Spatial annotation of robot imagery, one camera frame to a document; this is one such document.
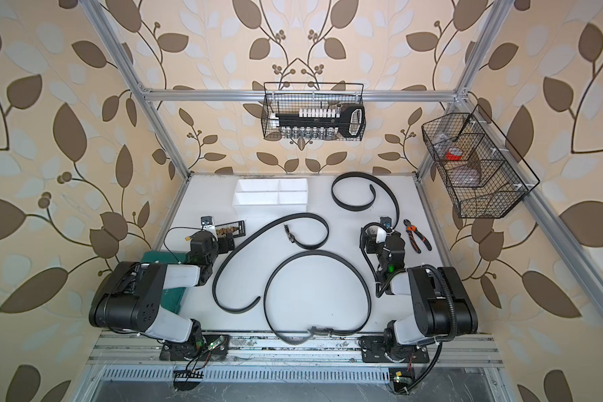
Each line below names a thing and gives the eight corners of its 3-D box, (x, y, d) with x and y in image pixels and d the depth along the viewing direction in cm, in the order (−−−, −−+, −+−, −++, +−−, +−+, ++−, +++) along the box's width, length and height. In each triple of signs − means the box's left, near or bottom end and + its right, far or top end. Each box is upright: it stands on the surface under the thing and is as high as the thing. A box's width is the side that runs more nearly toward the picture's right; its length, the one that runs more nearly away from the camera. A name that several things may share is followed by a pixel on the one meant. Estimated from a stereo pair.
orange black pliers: (417, 253, 97) (419, 251, 95) (400, 223, 106) (402, 220, 104) (430, 250, 98) (432, 248, 96) (412, 220, 107) (414, 217, 105)
